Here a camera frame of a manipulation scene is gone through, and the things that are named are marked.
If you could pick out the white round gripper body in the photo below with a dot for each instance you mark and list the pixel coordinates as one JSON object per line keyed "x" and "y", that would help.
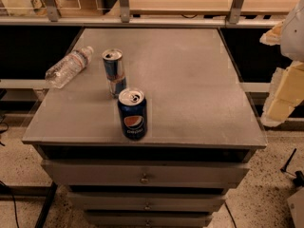
{"x": 294, "y": 37}

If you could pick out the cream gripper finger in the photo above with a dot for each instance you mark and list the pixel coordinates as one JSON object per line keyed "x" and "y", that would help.
{"x": 286, "y": 92}
{"x": 273, "y": 36}

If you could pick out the blue pepsi can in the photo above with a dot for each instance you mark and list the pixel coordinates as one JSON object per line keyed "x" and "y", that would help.
{"x": 133, "y": 113}

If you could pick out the blue silver red bull can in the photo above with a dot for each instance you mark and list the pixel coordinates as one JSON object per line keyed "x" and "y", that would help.
{"x": 114, "y": 70}

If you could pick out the grey drawer cabinet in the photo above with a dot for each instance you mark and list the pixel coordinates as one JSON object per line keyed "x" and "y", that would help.
{"x": 153, "y": 133}

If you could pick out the middle drawer with knob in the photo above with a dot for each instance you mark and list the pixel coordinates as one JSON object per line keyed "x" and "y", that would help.
{"x": 146, "y": 202}

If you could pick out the drawer with knob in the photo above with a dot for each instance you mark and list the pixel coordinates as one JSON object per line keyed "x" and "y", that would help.
{"x": 146, "y": 173}
{"x": 148, "y": 219}
{"x": 146, "y": 202}

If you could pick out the top drawer with knob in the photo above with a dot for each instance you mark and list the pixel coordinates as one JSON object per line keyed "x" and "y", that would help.
{"x": 146, "y": 173}

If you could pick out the clear plastic water bottle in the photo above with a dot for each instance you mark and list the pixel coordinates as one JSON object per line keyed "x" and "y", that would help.
{"x": 69, "y": 67}

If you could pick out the bottom drawer with knob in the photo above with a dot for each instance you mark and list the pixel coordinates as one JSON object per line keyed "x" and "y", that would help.
{"x": 148, "y": 219}

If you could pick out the metal railing frame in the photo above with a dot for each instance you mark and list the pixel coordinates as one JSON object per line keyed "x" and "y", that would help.
{"x": 117, "y": 13}

